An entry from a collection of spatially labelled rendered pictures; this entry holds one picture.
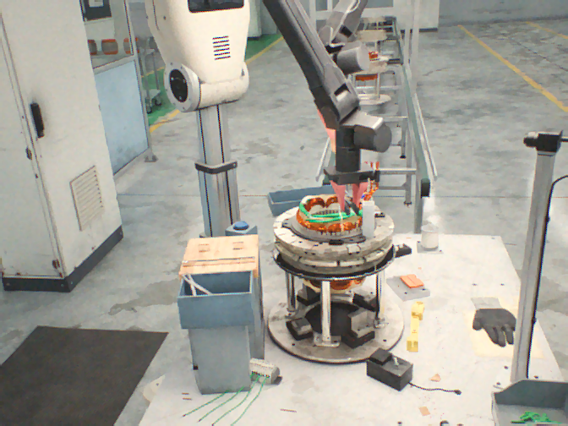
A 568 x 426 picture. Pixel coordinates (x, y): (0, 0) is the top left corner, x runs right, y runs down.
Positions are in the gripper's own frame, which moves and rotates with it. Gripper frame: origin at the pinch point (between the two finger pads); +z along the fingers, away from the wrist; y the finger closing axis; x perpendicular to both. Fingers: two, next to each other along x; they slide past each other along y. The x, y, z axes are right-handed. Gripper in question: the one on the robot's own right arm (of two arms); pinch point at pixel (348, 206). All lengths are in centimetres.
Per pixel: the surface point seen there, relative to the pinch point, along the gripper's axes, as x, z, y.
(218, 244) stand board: 20.0, 14.5, -30.2
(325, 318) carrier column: 5.4, 32.4, -4.9
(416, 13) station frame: 309, -26, 142
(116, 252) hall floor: 256, 115, -95
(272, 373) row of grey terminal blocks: -3.2, 40.3, -20.8
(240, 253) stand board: 13.3, 14.7, -25.0
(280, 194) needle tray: 55, 15, -7
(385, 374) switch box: -9.9, 40.6, 5.6
